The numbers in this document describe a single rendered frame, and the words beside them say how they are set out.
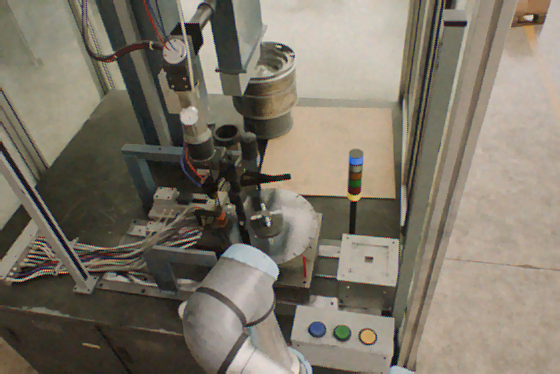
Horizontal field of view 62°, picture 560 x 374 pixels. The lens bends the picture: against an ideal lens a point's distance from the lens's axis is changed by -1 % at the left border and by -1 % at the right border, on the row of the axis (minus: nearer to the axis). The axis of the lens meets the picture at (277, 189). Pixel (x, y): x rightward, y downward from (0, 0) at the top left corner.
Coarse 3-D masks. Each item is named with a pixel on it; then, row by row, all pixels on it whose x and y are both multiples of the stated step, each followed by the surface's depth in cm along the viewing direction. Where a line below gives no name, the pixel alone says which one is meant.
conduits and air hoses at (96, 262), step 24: (168, 216) 174; (24, 240) 178; (144, 240) 172; (168, 240) 158; (0, 264) 170; (24, 264) 173; (48, 264) 172; (96, 264) 170; (120, 264) 167; (144, 264) 161
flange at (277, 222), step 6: (270, 210) 156; (276, 216) 154; (252, 222) 153; (258, 222) 152; (264, 222) 150; (270, 222) 150; (276, 222) 152; (282, 222) 152; (252, 228) 151; (258, 228) 151; (264, 228) 150; (270, 228) 150; (276, 228) 150; (258, 234) 149; (264, 234) 149; (270, 234) 149; (276, 234) 150
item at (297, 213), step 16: (256, 192) 164; (272, 192) 163; (288, 192) 162; (256, 208) 158; (272, 208) 158; (288, 208) 157; (304, 208) 157; (224, 224) 154; (240, 224) 154; (288, 224) 152; (304, 224) 152; (224, 240) 150; (240, 240) 149; (256, 240) 149; (272, 240) 148; (288, 240) 148; (304, 240) 147; (272, 256) 144; (288, 256) 143
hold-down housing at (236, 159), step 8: (232, 160) 131; (240, 160) 132; (232, 168) 130; (240, 168) 133; (232, 176) 133; (240, 176) 134; (232, 184) 137; (240, 184) 138; (232, 192) 139; (240, 192) 139; (232, 200) 141; (240, 200) 140
